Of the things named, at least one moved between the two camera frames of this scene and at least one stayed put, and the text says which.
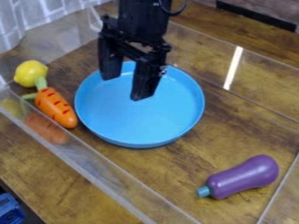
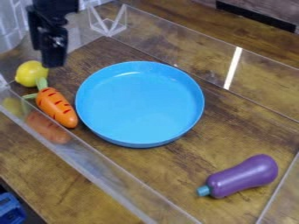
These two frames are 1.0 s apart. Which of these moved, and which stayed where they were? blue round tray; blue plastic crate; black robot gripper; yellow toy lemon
Moved: black robot gripper
Stayed: blue plastic crate; blue round tray; yellow toy lemon
